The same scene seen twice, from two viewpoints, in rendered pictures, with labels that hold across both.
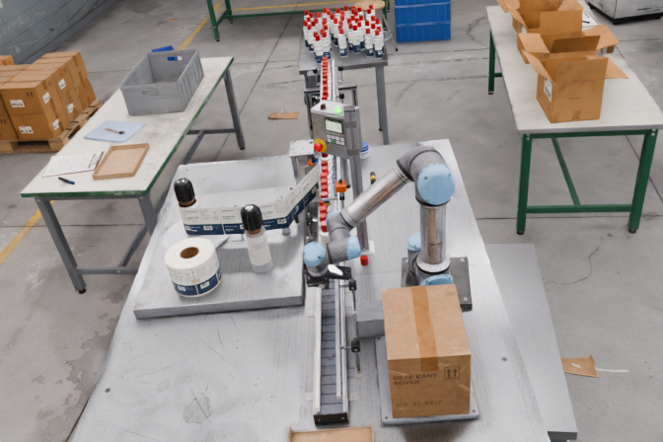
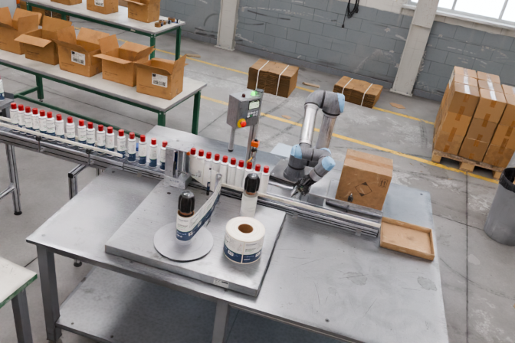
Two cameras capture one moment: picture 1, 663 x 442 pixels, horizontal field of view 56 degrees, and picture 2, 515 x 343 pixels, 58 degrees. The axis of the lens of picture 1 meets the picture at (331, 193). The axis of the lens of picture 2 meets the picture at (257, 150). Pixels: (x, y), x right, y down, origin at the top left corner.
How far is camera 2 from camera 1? 303 cm
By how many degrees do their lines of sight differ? 70
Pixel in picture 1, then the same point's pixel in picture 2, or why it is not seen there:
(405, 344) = (384, 170)
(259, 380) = (340, 249)
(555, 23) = (106, 44)
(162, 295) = (249, 271)
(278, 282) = (268, 217)
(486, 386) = not seen: hidden behind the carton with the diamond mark
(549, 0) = (71, 33)
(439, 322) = (372, 159)
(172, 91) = not seen: outside the picture
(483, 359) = not seen: hidden behind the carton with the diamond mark
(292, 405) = (362, 241)
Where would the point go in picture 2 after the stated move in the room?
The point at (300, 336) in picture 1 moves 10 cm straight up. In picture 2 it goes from (312, 227) to (315, 213)
